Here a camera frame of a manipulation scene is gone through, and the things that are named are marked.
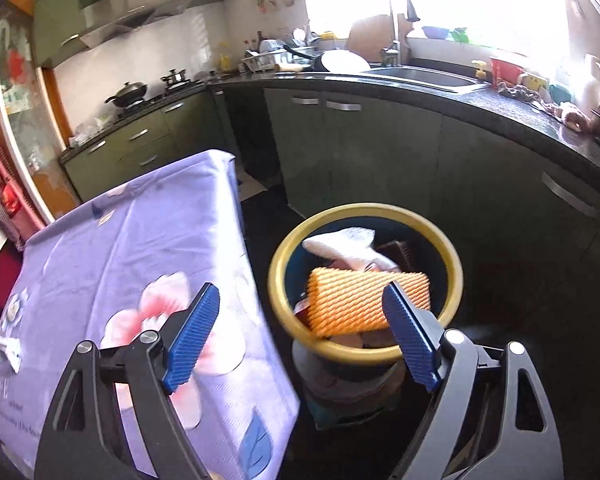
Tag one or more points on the steel cooking pot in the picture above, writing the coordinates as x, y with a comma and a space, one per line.
176, 80

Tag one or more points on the dish rack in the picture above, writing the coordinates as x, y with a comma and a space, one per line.
265, 57

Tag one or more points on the orange foam net sleeve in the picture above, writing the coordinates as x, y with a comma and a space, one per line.
350, 300

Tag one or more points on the glass door with wooden frame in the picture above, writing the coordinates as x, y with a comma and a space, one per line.
25, 110

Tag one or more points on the kitchen window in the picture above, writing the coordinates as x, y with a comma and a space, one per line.
480, 0

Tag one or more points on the yellow-rimmed dark bin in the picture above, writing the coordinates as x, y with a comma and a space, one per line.
280, 280

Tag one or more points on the purple floral tablecloth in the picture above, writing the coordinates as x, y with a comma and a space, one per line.
130, 220

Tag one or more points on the brown plastic tray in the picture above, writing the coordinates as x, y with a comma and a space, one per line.
405, 255

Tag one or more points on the wooden cutting board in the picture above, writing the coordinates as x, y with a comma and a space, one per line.
370, 35

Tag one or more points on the crumpled dishcloth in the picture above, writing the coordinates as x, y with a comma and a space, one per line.
520, 95

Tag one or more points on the black kitchen countertop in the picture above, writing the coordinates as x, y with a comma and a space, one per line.
505, 110

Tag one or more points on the black wok with lid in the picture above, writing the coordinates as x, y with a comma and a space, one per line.
127, 94

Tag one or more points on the white plate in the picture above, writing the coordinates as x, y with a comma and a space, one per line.
345, 61

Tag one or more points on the chrome kitchen faucet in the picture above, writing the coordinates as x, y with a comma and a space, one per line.
395, 20

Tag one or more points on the white kettle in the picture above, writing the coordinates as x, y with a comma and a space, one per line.
592, 85

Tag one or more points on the black frying pan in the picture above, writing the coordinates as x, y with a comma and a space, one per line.
305, 55

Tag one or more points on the yellow bottle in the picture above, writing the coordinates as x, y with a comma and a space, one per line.
225, 60

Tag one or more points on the green plastic container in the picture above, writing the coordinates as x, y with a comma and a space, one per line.
460, 36

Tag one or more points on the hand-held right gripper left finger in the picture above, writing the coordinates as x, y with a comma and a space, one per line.
192, 340

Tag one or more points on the steel kitchen sink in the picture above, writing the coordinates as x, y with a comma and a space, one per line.
420, 77

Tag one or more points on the blue bowl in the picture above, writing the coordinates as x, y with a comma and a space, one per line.
436, 32

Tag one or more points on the range hood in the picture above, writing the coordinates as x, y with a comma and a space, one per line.
130, 20

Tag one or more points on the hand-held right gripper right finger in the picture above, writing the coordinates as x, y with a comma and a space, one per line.
410, 340

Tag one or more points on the green wall cabinets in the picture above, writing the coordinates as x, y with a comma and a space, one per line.
60, 25

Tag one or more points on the yellow small box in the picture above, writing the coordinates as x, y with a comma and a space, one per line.
534, 81

